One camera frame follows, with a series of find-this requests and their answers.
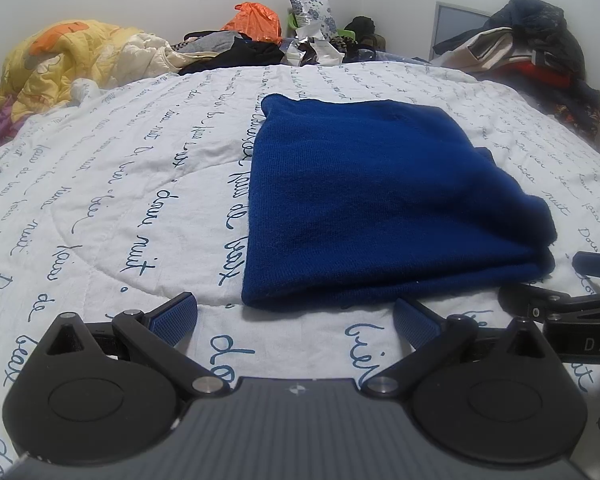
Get white script-printed bedspread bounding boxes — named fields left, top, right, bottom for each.
left=0, top=60, right=600, bottom=476

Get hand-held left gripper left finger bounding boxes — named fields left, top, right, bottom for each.
left=42, top=291, right=231, bottom=403

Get silver foil packets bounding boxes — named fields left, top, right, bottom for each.
left=284, top=27, right=345, bottom=67

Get yellow cartoon quilt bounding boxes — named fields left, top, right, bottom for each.
left=0, top=20, right=203, bottom=127

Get blue knit sweater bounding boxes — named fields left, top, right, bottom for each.
left=241, top=93, right=559, bottom=309

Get black clothing heap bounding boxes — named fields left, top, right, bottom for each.
left=179, top=34, right=292, bottom=76

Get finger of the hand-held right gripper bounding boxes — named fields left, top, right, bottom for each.
left=571, top=251, right=600, bottom=282
left=499, top=283, right=600, bottom=323

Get dark olive bag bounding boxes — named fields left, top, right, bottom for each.
left=343, top=15, right=382, bottom=50

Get pile of dark clothes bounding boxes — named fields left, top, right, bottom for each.
left=430, top=0, right=600, bottom=137

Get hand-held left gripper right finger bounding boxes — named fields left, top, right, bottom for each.
left=361, top=298, right=556, bottom=403

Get grey framed board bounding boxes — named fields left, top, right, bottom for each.
left=433, top=1, right=495, bottom=62

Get blue floral white pillow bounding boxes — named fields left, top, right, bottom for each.
left=288, top=0, right=338, bottom=37

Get orange plastic bag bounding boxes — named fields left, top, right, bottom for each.
left=221, top=2, right=283, bottom=45

